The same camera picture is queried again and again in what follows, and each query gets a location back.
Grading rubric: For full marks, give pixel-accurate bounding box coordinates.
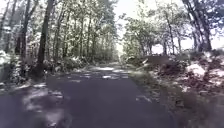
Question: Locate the grey asphalt road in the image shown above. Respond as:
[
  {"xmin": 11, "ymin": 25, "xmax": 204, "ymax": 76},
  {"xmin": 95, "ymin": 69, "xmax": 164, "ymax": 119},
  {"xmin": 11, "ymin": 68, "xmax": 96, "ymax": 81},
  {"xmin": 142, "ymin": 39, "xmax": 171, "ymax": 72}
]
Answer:
[{"xmin": 0, "ymin": 62, "xmax": 188, "ymax": 128}]

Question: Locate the wood of trees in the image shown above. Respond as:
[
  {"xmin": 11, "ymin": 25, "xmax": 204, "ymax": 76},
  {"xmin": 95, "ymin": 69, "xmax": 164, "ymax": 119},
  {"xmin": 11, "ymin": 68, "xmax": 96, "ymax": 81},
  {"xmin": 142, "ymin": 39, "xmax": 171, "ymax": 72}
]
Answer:
[{"xmin": 0, "ymin": 0, "xmax": 120, "ymax": 76}]

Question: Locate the row of trees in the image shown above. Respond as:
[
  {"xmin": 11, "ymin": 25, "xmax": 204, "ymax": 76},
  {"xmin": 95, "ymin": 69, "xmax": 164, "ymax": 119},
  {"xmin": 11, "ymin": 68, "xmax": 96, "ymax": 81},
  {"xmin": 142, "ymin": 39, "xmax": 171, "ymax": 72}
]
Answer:
[{"xmin": 119, "ymin": 0, "xmax": 224, "ymax": 58}]

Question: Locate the leaf-covered earth bank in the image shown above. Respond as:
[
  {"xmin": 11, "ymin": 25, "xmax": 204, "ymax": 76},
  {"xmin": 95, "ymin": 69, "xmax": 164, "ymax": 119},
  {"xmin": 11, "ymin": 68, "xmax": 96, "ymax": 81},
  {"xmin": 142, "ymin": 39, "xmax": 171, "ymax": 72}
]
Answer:
[{"xmin": 121, "ymin": 48, "xmax": 224, "ymax": 128}]

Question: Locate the leaf-covered earth verge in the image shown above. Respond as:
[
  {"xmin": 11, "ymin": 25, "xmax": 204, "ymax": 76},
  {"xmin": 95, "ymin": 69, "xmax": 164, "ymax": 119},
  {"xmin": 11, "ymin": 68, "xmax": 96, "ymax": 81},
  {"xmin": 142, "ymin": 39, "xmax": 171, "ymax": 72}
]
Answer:
[{"xmin": 0, "ymin": 49, "xmax": 93, "ymax": 91}]

